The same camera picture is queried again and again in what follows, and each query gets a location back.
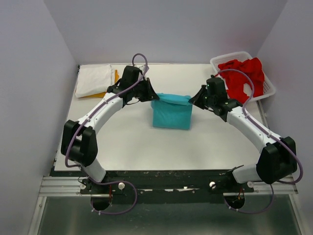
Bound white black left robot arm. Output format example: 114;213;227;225
61;65;159;193

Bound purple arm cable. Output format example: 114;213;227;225
64;52;150;216
211;69;304;214

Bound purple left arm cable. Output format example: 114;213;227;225
64;52;150;216

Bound red t shirt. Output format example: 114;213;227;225
218;58;265;104

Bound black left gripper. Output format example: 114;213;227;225
131;77;159;102

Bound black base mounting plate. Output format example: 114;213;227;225
80;170;254;204

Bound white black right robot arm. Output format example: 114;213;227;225
189;77;297;192

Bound folded yellow t shirt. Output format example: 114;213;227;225
90;70;120;99

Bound aluminium frame rail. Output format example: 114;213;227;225
29;177;302;235

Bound teal t shirt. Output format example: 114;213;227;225
151;93;193;130

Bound white plastic basket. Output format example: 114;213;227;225
210;51;276;102

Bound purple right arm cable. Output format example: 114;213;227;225
211;69;304;214

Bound folded white t shirt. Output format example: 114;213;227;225
75;64;114;98

